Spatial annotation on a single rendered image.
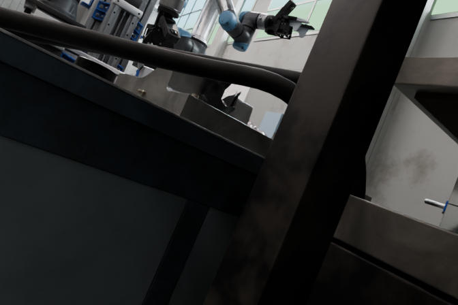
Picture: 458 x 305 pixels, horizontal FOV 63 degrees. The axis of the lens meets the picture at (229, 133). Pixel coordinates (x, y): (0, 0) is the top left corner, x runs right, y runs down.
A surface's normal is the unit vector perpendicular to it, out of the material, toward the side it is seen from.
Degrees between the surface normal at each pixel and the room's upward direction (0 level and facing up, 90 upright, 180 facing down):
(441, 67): 90
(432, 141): 90
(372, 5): 90
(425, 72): 90
